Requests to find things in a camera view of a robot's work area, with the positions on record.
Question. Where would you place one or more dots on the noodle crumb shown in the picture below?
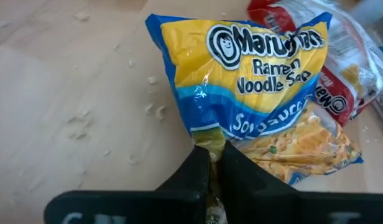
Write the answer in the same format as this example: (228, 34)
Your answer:
(152, 80)
(160, 112)

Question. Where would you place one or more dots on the red Maruchan noodle pack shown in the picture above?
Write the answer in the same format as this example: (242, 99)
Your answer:
(344, 56)

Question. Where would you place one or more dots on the clear plastic bin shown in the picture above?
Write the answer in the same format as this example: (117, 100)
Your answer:
(381, 109)

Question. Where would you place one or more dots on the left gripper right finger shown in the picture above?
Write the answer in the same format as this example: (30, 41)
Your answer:
(244, 177)

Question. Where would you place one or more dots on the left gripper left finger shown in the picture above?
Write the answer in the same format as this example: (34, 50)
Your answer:
(194, 174)

